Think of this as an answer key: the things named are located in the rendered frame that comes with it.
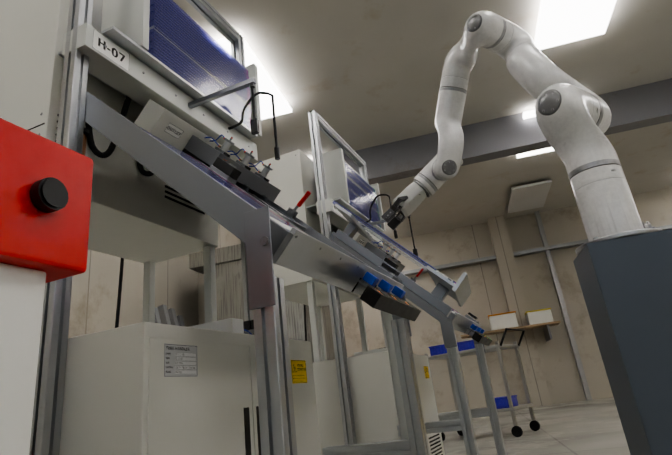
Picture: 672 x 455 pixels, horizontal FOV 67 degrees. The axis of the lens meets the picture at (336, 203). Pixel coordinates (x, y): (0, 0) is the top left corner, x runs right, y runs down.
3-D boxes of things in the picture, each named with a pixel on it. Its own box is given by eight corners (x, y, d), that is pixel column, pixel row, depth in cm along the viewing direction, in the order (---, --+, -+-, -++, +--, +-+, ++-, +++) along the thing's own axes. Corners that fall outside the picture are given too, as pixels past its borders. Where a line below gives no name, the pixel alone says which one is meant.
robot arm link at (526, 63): (560, 141, 129) (593, 153, 139) (597, 104, 123) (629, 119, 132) (467, 38, 160) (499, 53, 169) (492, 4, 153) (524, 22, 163)
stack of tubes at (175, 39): (253, 132, 186) (249, 71, 196) (152, 56, 141) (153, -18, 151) (224, 142, 190) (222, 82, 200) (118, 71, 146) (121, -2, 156)
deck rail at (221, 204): (275, 264, 90) (294, 234, 90) (269, 261, 88) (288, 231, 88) (79, 116, 125) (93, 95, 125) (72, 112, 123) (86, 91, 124)
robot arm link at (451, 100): (477, 85, 158) (461, 181, 158) (462, 95, 174) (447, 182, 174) (449, 80, 157) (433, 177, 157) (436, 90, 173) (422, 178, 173)
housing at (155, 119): (240, 204, 180) (261, 170, 181) (137, 152, 138) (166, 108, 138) (225, 193, 184) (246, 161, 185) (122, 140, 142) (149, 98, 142)
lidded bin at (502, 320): (518, 328, 862) (514, 313, 871) (520, 326, 827) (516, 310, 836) (490, 332, 871) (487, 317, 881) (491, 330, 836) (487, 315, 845)
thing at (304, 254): (391, 306, 147) (404, 285, 147) (275, 264, 90) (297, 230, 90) (387, 304, 148) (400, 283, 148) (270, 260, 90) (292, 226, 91)
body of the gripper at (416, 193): (417, 184, 175) (394, 208, 175) (412, 174, 166) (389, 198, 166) (433, 198, 172) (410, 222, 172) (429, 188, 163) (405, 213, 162)
